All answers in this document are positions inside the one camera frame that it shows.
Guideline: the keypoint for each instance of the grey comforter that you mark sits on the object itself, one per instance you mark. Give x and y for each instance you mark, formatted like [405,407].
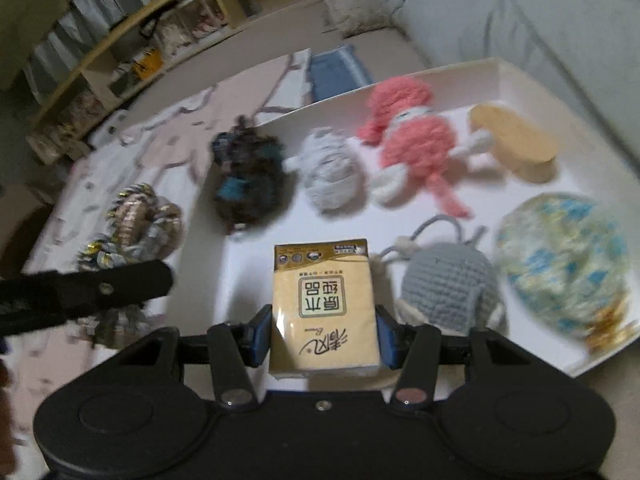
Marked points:
[500,20]

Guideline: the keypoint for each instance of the dark multicolour yarn bundle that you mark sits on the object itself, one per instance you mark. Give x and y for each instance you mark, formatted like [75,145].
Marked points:
[247,175]

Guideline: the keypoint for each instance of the grey curtain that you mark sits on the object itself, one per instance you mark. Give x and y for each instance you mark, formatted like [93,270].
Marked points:
[95,5]

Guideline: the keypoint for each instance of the blue mat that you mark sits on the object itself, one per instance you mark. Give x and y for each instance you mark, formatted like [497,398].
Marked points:
[337,72]

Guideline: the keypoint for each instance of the tan oval block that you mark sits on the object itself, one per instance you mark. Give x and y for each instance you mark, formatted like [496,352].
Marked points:
[520,142]

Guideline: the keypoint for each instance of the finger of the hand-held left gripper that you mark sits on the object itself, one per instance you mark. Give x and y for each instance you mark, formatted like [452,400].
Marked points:
[90,292]

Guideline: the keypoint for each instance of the blue white crochet pouch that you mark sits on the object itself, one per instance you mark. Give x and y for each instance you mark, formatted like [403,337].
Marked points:
[560,260]

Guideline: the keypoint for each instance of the tan tissue pack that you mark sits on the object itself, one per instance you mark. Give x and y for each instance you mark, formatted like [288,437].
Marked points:
[322,310]

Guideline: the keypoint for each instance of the white yarn ball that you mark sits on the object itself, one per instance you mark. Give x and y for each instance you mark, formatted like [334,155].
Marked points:
[327,170]

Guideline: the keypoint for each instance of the printed cartoon blanket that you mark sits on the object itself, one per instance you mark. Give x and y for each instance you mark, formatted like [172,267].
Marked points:
[165,145]

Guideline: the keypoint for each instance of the pink crochet doll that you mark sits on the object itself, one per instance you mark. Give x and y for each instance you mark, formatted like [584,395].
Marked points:
[415,140]

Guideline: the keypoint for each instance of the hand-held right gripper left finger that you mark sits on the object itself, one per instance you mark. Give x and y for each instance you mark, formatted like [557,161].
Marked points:
[260,332]

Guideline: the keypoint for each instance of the metallic striped yarn bundle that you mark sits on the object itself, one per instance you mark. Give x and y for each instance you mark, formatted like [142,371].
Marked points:
[135,225]

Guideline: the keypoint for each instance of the white cardboard box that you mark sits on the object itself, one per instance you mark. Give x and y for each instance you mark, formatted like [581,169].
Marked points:
[350,230]

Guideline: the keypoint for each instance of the long wooden shelf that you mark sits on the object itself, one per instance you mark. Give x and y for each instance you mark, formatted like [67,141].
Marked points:
[105,52]

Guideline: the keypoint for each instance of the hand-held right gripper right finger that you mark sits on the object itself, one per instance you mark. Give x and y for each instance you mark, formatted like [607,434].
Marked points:
[386,335]

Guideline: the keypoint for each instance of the clear storage box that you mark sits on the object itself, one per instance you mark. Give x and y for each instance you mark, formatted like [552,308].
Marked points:
[207,15]
[177,32]

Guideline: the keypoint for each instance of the grey crochet toy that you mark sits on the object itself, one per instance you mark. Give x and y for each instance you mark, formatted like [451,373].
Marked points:
[445,280]

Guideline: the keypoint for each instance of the yellow bag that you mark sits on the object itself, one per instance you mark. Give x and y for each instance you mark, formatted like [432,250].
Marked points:
[148,64]

